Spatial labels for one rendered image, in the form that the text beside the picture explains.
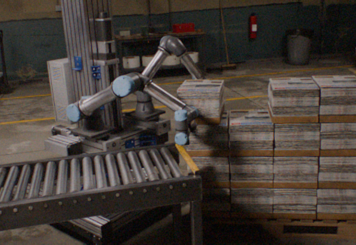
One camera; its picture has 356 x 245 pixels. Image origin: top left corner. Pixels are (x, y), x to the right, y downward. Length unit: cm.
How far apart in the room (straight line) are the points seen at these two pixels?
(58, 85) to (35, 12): 600
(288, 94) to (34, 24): 710
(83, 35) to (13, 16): 631
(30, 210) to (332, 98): 187
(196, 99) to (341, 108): 91
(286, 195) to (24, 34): 721
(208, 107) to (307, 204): 95
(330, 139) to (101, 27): 169
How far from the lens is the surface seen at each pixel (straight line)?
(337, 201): 310
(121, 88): 248
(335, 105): 285
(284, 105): 281
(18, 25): 928
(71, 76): 322
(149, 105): 319
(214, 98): 276
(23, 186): 226
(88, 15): 302
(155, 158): 239
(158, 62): 332
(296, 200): 305
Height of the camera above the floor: 167
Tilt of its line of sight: 17 degrees down
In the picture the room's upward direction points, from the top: 3 degrees counter-clockwise
